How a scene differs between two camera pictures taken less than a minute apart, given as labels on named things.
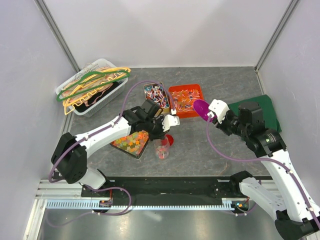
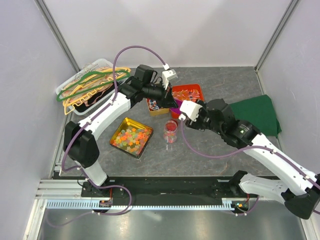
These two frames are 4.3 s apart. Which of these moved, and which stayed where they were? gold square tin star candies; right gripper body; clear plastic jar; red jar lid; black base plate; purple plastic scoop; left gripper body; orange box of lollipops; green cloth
Moved: left gripper body; purple plastic scoop; right gripper body; red jar lid; clear plastic jar
Stayed: orange box of lollipops; green cloth; black base plate; gold square tin star candies
